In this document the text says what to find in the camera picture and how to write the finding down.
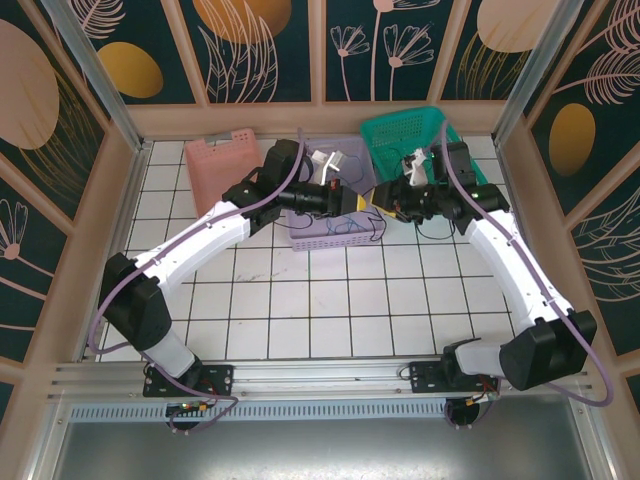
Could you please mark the green perforated plastic basket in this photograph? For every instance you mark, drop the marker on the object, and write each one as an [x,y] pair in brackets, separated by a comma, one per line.
[395,125]

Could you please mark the aluminium frame post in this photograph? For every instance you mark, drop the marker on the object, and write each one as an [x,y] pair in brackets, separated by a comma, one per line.
[100,85]
[535,75]

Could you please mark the lilac perforated plastic basket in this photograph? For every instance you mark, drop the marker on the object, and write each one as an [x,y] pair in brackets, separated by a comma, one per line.
[330,244]

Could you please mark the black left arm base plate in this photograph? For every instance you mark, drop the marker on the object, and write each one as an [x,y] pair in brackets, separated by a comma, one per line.
[220,380]

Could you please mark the small circuit board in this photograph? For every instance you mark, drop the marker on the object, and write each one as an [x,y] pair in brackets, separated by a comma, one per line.
[187,407]

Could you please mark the pink perforated plastic basket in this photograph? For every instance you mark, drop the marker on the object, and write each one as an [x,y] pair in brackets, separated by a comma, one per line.
[210,170]

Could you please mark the aluminium mounting rail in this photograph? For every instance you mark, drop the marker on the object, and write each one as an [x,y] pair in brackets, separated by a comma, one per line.
[320,375]

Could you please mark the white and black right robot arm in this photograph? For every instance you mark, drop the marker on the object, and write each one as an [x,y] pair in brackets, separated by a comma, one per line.
[500,260]

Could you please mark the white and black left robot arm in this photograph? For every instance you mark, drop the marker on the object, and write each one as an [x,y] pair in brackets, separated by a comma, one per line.
[200,240]

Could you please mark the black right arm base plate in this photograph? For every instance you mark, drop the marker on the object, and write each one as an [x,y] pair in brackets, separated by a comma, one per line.
[425,380]

